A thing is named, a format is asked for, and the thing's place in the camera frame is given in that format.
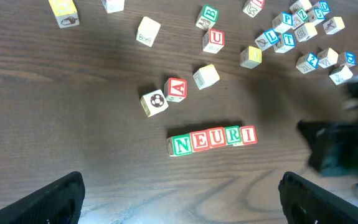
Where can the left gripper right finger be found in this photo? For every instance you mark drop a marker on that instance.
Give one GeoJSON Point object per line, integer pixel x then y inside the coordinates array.
{"type": "Point", "coordinates": [305, 202]}

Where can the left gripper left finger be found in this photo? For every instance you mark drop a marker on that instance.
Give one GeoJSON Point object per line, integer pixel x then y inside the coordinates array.
{"type": "Point", "coordinates": [59, 202]}

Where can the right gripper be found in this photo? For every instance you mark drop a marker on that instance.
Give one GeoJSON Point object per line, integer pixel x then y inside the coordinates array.
{"type": "Point", "coordinates": [334, 144]}

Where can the red i block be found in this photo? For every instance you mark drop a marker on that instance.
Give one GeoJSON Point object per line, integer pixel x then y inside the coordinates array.
{"type": "Point", "coordinates": [249, 136]}
{"type": "Point", "coordinates": [253, 7]}

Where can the green R block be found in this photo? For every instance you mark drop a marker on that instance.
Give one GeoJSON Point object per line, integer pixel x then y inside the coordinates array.
{"type": "Point", "coordinates": [233, 135]}

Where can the red u block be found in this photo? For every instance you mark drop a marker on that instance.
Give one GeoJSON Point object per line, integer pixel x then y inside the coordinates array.
{"type": "Point", "coordinates": [217, 137]}
{"type": "Point", "coordinates": [213, 41]}

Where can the red E block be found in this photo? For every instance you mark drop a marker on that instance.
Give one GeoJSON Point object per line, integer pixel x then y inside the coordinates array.
{"type": "Point", "coordinates": [200, 141]}

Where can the green N block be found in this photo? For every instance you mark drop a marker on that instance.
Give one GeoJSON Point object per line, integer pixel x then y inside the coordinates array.
{"type": "Point", "coordinates": [179, 145]}

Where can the white block right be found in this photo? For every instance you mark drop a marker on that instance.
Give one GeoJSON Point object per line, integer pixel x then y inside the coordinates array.
{"type": "Point", "coordinates": [341, 75]}

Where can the blue D block lower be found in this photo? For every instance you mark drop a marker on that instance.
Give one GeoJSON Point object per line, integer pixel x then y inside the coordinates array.
{"type": "Point", "coordinates": [346, 58]}

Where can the blue d block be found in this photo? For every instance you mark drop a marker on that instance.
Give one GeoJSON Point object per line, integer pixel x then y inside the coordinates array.
{"type": "Point", "coordinates": [322, 5]}
{"type": "Point", "coordinates": [346, 58]}

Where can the blue 2 block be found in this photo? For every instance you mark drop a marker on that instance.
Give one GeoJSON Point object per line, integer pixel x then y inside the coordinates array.
{"type": "Point", "coordinates": [307, 63]}

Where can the blue T block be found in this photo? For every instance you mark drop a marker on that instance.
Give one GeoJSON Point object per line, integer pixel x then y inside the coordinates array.
{"type": "Point", "coordinates": [286, 43]}

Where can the yellow block below Z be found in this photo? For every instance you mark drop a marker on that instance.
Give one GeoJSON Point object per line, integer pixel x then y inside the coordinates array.
{"type": "Point", "coordinates": [305, 32]}

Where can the plain yellow block centre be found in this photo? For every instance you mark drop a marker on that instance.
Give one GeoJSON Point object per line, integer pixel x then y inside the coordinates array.
{"type": "Point", "coordinates": [250, 57]}

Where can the blue 5 block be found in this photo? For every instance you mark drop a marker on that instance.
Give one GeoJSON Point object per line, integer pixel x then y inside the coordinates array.
{"type": "Point", "coordinates": [315, 16]}

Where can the blue L block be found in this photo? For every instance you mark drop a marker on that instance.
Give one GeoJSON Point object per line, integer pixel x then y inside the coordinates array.
{"type": "Point", "coordinates": [267, 39]}

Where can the white soccer ball block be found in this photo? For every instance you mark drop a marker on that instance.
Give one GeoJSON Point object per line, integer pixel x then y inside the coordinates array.
{"type": "Point", "coordinates": [154, 103]}

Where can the blue P block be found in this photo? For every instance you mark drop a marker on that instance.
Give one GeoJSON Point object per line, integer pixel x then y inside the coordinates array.
{"type": "Point", "coordinates": [282, 22]}

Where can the blue D block upper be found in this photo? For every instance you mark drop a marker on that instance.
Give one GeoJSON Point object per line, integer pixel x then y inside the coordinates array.
{"type": "Point", "coordinates": [322, 5]}

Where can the yellow block top right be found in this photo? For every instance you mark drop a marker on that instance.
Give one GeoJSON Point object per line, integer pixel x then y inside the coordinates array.
{"type": "Point", "coordinates": [300, 4]}

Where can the yellow block beside E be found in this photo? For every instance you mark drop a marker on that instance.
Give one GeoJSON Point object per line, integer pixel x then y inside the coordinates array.
{"type": "Point", "coordinates": [206, 76]}

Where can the red A block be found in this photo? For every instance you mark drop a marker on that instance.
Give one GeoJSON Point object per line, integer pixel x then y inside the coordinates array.
{"type": "Point", "coordinates": [175, 89]}

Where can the yellow block far left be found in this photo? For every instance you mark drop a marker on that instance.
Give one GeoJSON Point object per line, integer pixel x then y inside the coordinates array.
{"type": "Point", "coordinates": [65, 13]}

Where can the yellow O block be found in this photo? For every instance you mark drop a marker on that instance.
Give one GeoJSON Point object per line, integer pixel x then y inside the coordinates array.
{"type": "Point", "coordinates": [147, 31]}

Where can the green B block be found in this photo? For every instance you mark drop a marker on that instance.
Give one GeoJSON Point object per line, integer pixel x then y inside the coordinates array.
{"type": "Point", "coordinates": [207, 17]}

